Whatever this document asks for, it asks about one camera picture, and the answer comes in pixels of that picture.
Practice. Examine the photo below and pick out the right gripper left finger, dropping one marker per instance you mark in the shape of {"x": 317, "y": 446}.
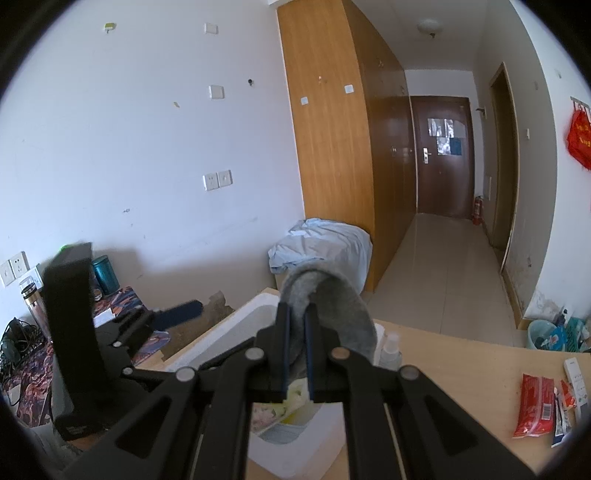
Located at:
{"x": 195, "y": 424}

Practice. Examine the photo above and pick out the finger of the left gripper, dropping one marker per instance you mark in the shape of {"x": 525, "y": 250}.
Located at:
{"x": 175, "y": 316}

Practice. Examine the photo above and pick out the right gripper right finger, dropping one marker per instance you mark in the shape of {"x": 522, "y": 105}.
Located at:
{"x": 400, "y": 424}

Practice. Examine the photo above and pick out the green pink tissue pack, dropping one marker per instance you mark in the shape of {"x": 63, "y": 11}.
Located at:
{"x": 266, "y": 415}

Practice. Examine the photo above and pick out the blue surgical face masks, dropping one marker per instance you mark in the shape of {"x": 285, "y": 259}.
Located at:
{"x": 291, "y": 427}

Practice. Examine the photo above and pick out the grey cloth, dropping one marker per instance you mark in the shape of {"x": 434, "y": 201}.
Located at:
{"x": 339, "y": 308}

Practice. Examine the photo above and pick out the teal canister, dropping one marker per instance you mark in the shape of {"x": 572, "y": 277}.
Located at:
{"x": 105, "y": 275}

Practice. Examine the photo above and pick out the blue spray bottle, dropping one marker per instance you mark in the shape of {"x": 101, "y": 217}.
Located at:
{"x": 391, "y": 357}

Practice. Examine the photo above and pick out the white styrofoam box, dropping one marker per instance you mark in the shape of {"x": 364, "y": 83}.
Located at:
{"x": 319, "y": 439}

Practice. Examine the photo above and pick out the red wet wipes pack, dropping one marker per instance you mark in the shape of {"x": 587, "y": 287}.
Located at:
{"x": 537, "y": 411}

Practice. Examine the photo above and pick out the blue white toothpaste tube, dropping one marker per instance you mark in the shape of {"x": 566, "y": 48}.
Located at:
{"x": 562, "y": 426}

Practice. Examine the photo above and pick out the light blue covered bundle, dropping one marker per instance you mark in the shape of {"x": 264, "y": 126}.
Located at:
{"x": 346, "y": 247}

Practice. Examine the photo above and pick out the red snack sachet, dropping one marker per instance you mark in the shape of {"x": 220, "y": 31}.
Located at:
{"x": 567, "y": 395}

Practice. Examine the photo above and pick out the white remote control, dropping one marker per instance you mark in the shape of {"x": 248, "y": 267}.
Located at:
{"x": 575, "y": 377}

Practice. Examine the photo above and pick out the red fire extinguisher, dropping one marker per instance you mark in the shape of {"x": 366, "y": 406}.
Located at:
{"x": 477, "y": 210}

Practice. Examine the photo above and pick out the wooden wardrobe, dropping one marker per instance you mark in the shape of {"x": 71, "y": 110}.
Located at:
{"x": 352, "y": 123}

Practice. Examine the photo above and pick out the dark brown entrance door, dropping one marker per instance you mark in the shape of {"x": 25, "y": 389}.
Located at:
{"x": 445, "y": 155}

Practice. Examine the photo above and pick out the red hanging bags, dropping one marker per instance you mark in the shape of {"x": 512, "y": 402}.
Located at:
{"x": 579, "y": 138}

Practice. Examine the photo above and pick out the ceiling lamp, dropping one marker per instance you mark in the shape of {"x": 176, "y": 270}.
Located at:
{"x": 430, "y": 27}

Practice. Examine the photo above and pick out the white wall socket plate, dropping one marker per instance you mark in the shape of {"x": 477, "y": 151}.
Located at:
{"x": 216, "y": 180}

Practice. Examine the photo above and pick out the wall coat hook rack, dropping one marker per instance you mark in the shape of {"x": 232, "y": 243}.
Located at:
{"x": 579, "y": 104}

